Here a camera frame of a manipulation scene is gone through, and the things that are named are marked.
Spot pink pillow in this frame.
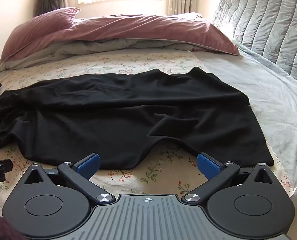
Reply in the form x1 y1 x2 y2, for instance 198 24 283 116
1 7 81 60

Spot pink duvet with grey lining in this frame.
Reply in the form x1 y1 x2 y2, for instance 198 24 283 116
0 12 240 74

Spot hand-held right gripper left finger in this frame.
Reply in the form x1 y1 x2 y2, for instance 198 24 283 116
23 153 115 203

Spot black pants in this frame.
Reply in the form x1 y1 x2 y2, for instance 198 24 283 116
0 67 274 167

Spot floral bed sheet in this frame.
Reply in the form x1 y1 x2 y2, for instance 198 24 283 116
0 50 293 213

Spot grey quilted headboard cover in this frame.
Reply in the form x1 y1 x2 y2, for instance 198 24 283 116
212 0 297 93

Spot person's fuzzy brown sweater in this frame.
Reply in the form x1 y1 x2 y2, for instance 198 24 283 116
0 210 26 240

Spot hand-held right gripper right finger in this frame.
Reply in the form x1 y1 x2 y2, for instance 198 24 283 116
184 152 274 203

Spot grey-blue blanket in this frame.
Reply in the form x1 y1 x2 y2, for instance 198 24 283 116
194 40 297 208

